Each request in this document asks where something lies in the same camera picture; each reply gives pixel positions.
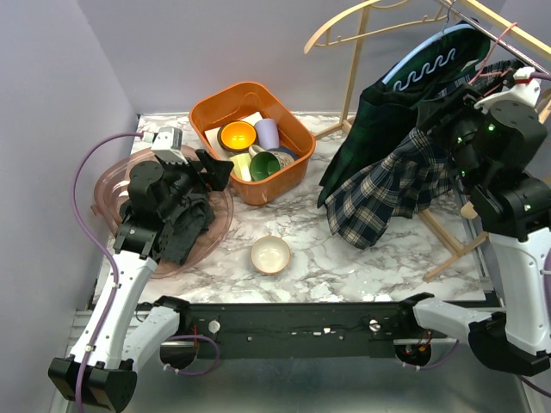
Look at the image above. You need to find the grey dotted skirt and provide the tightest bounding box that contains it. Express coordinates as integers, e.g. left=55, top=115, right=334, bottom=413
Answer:
left=120, top=193, right=216, bottom=266

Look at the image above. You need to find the wooden clothes rack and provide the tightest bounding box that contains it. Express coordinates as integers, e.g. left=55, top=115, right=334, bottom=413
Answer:
left=303, top=1, right=550, bottom=280

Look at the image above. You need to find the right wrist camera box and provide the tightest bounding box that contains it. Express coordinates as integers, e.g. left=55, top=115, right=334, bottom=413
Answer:
left=474, top=66, right=550, bottom=110

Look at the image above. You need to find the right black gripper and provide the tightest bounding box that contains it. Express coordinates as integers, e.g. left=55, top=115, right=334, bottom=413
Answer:
left=417, top=80, right=494, bottom=188

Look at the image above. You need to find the lavender cup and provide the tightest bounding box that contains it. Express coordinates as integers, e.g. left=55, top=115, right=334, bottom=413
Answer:
left=254, top=118, right=280, bottom=150

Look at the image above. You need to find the light blue hanger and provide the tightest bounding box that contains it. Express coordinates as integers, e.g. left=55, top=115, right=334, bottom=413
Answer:
left=381, top=1, right=467, bottom=91

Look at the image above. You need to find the small white ceramic bowl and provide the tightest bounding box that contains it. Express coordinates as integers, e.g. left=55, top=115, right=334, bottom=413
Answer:
left=251, top=236, right=291, bottom=274

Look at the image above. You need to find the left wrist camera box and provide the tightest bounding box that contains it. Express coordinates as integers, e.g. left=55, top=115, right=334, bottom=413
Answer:
left=142, top=126, right=188, bottom=164

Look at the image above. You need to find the green cup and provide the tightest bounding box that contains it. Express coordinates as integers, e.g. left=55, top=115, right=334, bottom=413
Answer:
left=249, top=151, right=281, bottom=182

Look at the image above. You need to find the navy plaid skirt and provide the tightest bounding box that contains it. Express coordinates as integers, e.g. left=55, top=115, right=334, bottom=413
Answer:
left=317, top=59, right=521, bottom=250

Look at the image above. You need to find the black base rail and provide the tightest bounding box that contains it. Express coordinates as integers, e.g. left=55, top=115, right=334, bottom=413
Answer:
left=141, top=296, right=457, bottom=361

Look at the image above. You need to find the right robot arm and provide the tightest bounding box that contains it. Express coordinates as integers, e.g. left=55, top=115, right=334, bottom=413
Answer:
left=395, top=95, right=550, bottom=377

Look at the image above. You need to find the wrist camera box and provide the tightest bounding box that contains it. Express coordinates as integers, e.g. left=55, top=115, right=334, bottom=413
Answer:
left=142, top=126, right=188, bottom=164
left=474, top=66, right=550, bottom=110

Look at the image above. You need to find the orange plastic bin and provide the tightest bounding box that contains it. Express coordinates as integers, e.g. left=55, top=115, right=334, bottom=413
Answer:
left=189, top=82, right=316, bottom=207

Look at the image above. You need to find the orange bowl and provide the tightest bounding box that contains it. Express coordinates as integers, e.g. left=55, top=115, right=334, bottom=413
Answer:
left=217, top=120, right=257, bottom=152

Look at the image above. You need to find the white paper sheet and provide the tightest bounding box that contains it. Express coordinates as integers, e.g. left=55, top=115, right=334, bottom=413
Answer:
left=205, top=112, right=263, bottom=153

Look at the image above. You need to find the dark green plaid skirt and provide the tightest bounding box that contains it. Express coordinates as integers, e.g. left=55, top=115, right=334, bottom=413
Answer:
left=318, top=24, right=490, bottom=207

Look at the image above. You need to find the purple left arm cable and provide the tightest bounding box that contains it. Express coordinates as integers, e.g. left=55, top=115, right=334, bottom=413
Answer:
left=71, top=133, right=220, bottom=413

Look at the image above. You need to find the pink wire hanger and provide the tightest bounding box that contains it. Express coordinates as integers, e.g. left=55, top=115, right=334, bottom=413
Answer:
left=467, top=21, right=524, bottom=87

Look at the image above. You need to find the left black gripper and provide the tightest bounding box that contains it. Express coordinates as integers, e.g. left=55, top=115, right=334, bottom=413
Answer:
left=159, top=149, right=234, bottom=219

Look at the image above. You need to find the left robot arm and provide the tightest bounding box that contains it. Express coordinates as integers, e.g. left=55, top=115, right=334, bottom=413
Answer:
left=48, top=150, right=233, bottom=412

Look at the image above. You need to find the beige empty hanger left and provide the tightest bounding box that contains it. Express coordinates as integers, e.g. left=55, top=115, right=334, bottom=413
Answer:
left=303, top=1, right=447, bottom=55

